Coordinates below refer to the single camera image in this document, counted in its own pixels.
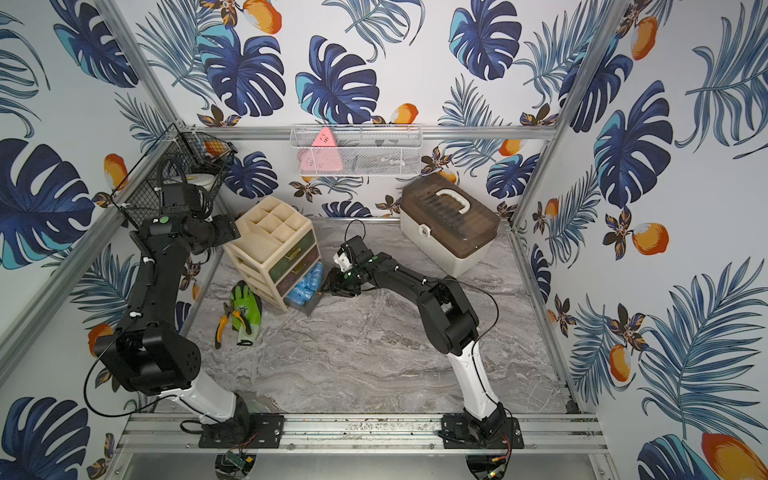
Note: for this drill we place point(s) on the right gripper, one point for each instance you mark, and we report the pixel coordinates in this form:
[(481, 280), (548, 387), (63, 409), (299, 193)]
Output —
[(334, 284)]

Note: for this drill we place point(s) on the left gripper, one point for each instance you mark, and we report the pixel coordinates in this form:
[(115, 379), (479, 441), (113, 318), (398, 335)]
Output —
[(222, 228)]

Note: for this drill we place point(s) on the blue bag roll one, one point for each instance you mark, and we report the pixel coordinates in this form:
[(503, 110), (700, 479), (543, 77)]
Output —
[(305, 290)]

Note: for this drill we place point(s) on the transparent bottom drawer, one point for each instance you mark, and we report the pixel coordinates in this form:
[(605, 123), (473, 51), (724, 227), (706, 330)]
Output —
[(320, 270)]

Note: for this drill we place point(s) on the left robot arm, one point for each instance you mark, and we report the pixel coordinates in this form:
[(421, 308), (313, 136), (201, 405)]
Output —
[(146, 353)]

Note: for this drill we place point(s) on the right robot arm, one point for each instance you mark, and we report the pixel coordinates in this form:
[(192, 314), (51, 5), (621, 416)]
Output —
[(449, 320)]

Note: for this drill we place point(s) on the beige drawer organizer cabinet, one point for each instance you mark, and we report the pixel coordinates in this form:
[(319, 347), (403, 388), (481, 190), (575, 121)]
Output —
[(267, 231)]

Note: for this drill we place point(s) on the brown lid storage box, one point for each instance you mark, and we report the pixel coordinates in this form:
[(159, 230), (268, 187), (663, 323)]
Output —
[(450, 226)]

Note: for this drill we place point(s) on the green black work glove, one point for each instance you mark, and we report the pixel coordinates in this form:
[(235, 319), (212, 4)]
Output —
[(246, 315)]

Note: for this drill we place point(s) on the pink triangle item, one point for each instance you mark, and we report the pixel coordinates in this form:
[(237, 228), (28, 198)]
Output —
[(323, 156)]

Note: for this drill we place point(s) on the black wire wall basket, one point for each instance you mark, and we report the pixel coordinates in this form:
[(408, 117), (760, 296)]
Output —
[(175, 154)]

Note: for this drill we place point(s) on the yellow handled pliers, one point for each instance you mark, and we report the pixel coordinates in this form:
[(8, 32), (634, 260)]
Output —
[(231, 313)]

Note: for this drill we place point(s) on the white mesh wall basket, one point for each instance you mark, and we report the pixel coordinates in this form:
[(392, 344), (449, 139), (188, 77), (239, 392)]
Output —
[(368, 149)]

